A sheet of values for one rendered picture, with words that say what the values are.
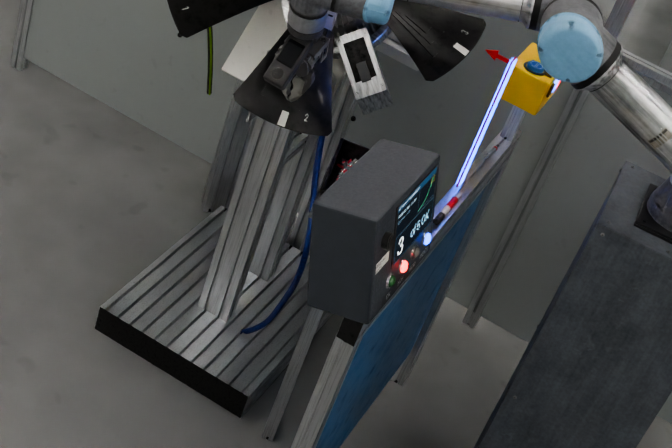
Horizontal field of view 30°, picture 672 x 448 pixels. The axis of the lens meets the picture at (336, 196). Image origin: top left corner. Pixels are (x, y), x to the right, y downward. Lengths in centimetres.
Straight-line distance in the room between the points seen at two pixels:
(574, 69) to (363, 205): 59
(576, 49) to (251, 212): 115
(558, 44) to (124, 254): 171
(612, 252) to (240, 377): 110
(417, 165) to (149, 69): 204
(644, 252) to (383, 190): 80
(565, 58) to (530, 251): 138
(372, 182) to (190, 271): 161
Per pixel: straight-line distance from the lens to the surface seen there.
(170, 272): 349
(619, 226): 261
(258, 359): 331
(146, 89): 400
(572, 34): 230
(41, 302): 342
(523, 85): 286
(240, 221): 319
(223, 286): 332
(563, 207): 352
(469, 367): 368
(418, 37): 260
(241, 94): 261
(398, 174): 199
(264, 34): 292
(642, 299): 265
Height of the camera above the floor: 231
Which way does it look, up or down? 34 degrees down
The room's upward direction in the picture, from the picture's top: 20 degrees clockwise
